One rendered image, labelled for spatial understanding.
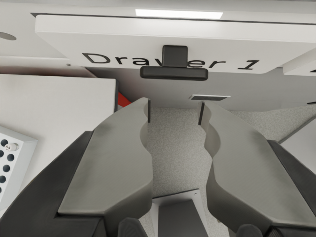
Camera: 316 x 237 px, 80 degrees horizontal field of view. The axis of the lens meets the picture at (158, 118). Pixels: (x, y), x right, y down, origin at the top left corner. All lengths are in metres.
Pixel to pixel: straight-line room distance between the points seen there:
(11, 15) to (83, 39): 0.07
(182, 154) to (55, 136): 0.84
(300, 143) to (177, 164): 0.70
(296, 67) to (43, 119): 0.42
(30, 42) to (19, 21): 0.06
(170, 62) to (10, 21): 0.18
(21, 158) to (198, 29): 0.34
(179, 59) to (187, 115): 0.92
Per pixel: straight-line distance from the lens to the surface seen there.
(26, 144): 0.39
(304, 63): 0.32
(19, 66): 0.48
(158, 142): 1.11
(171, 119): 1.11
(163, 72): 0.21
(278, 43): 0.24
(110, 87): 0.37
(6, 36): 0.33
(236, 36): 0.22
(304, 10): 0.22
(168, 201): 1.18
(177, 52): 0.22
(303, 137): 1.34
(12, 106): 0.45
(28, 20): 0.27
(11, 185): 0.42
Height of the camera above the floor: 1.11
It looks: 87 degrees down
